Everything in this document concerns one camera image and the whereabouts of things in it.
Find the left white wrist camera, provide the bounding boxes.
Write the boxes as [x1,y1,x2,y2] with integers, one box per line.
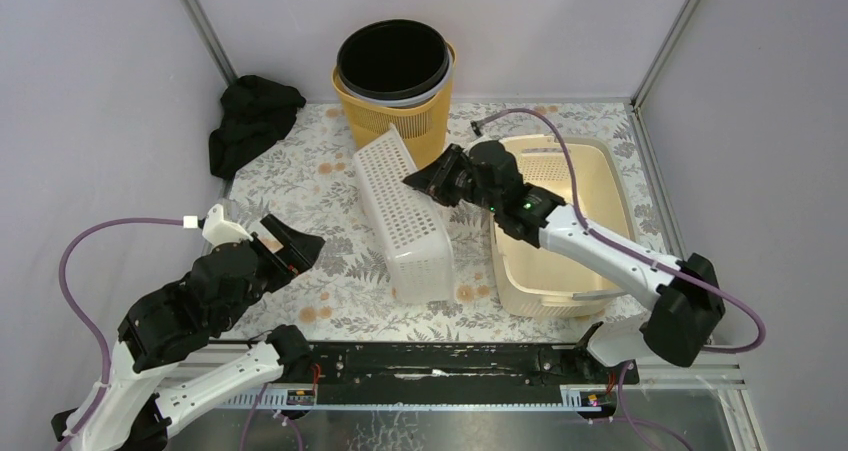
[180,199,253,247]

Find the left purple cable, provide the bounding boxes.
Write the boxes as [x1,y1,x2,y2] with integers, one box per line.
[55,217,293,451]

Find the white perforated basket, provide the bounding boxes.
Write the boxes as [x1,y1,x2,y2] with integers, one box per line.
[353,125,455,304]

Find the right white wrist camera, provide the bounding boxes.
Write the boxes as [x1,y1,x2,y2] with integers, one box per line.
[464,136,491,156]

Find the black round bucket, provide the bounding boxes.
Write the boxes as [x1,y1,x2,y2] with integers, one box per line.
[336,19,452,101]

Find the yellow plastic waste basket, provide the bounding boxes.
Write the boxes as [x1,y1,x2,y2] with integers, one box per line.
[332,42,456,168]

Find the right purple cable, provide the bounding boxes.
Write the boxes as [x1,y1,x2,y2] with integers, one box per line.
[468,107,768,451]

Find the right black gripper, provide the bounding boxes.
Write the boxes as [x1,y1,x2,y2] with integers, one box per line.
[403,143,500,214]

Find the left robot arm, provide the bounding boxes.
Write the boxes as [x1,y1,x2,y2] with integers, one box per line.
[51,205,325,450]

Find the cream large container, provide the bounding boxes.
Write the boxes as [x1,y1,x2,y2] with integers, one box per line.
[490,134,635,318]

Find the floral patterned table mat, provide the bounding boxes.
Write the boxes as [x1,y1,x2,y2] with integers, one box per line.
[223,103,683,343]

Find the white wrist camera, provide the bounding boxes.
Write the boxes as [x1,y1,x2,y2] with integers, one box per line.
[464,136,491,156]
[180,199,253,247]

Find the black crumpled cloth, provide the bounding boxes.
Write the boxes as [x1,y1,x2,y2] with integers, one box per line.
[208,75,307,180]

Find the aluminium frame rail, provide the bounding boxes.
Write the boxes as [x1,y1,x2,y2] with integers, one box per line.
[154,341,759,446]

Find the grey bucket under black one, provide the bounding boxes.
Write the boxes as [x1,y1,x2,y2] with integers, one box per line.
[339,49,455,109]

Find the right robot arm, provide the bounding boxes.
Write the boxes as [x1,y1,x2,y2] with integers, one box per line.
[403,141,725,383]

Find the purple cable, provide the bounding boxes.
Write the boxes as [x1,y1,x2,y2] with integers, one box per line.
[55,217,293,451]
[468,107,768,451]

